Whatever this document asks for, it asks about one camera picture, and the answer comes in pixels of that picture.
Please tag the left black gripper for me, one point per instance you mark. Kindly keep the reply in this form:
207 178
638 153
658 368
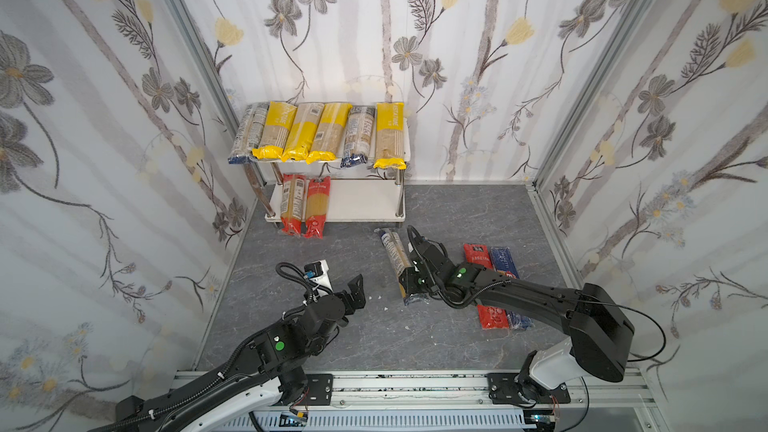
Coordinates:
345 300

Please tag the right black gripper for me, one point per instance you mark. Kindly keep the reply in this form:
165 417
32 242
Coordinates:
424 265

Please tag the blue gold spaghetti bag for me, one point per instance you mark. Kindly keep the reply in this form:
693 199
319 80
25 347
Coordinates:
358 136
397 255

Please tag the red Barilla spaghetti bag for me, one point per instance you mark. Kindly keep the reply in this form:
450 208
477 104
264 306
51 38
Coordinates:
489 317

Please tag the red spaghetti bag white label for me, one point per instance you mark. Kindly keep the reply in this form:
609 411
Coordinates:
292 203

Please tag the long yellow spaghetti bag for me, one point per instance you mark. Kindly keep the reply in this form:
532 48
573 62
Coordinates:
390 136

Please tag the yellow spaghetti bag barcode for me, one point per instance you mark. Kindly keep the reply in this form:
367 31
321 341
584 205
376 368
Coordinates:
329 133

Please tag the yellow band spaghetti bag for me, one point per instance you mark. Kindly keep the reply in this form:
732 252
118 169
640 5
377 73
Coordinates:
302 133

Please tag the clear grey labelled spaghetti bag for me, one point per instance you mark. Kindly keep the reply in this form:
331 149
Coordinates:
249 133

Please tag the yellow Pastatime spaghetti bag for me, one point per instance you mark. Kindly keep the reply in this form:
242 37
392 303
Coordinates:
279 120

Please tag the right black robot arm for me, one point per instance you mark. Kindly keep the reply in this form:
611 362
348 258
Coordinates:
598 335

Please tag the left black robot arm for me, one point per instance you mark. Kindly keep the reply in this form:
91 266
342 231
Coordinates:
264 369

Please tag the white two-tier shelf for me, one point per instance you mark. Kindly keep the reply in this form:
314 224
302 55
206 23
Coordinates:
358 194

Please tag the blue Barilla spaghetti box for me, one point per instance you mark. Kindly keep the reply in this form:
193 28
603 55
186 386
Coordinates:
503 263

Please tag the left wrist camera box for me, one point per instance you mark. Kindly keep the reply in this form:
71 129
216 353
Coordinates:
317 273

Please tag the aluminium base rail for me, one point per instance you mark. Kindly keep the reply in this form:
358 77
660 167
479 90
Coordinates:
437 401

